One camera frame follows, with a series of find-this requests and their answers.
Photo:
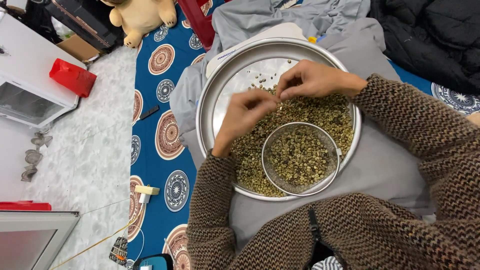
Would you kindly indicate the pile of green coffee beans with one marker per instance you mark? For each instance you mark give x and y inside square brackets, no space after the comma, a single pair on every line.
[322,112]

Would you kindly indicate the black bag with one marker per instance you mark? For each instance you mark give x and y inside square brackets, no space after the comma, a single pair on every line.
[39,18]

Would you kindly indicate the black padded jacket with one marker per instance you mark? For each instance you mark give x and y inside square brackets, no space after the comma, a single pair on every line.
[431,37]

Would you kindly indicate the round metal mesh sieve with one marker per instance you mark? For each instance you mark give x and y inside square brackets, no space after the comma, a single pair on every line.
[330,150]

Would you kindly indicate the cardboard box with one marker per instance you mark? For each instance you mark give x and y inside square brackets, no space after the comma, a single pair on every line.
[77,47]

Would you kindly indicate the person's right hand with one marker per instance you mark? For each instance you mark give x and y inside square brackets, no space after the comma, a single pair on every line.
[322,80]

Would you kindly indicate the red plastic bag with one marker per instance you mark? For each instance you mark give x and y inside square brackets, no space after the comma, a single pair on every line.
[72,77]

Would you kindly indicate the sorted coffee beans heap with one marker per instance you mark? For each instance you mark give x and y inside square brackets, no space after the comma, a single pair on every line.
[298,155]

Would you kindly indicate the beige plush toy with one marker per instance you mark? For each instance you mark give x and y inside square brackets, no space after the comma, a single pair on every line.
[144,17]

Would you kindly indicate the black remote control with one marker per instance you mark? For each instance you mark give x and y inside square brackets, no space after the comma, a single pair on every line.
[149,112]

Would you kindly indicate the silver foil cup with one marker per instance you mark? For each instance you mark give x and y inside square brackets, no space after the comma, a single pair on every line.
[42,140]
[33,156]
[28,174]

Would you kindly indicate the black patterned pouch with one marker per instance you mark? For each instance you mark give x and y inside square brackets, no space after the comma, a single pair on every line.
[119,250]

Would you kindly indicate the black suitcase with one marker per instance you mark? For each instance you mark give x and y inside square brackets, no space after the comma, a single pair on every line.
[86,22]

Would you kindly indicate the small yellow cap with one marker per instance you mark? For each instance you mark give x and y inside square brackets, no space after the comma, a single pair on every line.
[312,39]

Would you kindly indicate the grey framed glass cabinet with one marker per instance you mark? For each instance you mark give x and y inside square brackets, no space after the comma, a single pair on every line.
[33,240]

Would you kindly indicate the white cabinet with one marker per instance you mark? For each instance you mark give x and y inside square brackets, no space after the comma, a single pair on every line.
[30,82]

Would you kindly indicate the blue patterned mat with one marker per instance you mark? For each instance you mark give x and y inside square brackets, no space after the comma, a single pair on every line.
[150,157]

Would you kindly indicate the teal case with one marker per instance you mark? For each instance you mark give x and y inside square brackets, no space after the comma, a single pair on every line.
[155,262]

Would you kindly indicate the person's left hand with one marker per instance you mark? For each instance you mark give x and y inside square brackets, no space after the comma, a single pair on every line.
[240,120]

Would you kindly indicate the large round metal tray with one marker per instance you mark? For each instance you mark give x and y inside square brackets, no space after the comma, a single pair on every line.
[232,78]

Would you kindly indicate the brown knit sweater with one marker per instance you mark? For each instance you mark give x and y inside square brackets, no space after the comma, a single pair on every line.
[375,240]

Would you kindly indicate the red flat lid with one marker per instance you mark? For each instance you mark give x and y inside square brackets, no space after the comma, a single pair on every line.
[24,206]

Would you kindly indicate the red plastic stool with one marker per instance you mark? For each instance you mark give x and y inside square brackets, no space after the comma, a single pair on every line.
[197,18]

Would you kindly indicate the white plug adapter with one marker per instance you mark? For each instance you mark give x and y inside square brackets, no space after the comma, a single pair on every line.
[145,192]

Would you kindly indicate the grey cloth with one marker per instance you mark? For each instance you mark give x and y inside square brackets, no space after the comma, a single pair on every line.
[277,18]

